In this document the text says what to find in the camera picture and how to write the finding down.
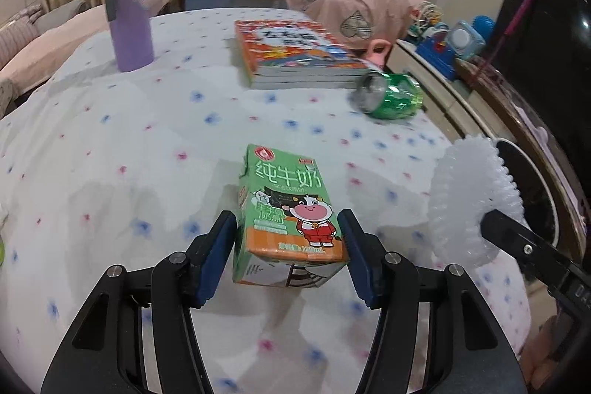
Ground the black trash bin white rim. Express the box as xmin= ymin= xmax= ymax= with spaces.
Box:
xmin=492 ymin=138 xmax=561 ymax=251

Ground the toy ferris wheel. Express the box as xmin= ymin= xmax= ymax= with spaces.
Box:
xmin=409 ymin=1 xmax=444 ymax=39

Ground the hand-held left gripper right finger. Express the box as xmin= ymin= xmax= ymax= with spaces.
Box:
xmin=337 ymin=209 xmax=528 ymax=394

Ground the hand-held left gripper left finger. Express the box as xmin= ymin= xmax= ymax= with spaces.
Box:
xmin=41 ymin=210 xmax=238 ymax=394

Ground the white dotted tablecloth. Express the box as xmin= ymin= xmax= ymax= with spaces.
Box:
xmin=0 ymin=8 xmax=532 ymax=394

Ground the crushed green can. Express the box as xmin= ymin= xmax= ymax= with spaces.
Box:
xmin=349 ymin=71 xmax=424 ymax=120

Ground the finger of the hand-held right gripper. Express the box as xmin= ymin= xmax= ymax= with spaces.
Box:
xmin=480 ymin=209 xmax=583 ymax=288

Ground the green milk carton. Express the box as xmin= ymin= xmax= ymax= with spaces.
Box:
xmin=232 ymin=144 xmax=349 ymax=289

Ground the blue white toy speaker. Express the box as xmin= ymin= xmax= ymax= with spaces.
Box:
xmin=450 ymin=21 xmax=485 ymax=58

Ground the pink kettlebell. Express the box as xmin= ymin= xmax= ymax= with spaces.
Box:
xmin=364 ymin=38 xmax=394 ymax=69

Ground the black television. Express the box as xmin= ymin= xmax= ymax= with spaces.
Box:
xmin=489 ymin=0 xmax=591 ymax=173

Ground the purple tumbler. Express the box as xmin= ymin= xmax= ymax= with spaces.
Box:
xmin=99 ymin=0 xmax=154 ymax=73

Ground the blue toy machine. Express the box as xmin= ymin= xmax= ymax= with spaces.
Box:
xmin=416 ymin=36 xmax=458 ymax=81

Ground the beige sofa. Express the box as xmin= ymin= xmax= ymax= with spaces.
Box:
xmin=0 ymin=0 xmax=169 ymax=118

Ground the orange cover book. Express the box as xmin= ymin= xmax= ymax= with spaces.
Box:
xmin=234 ymin=20 xmax=379 ymax=89

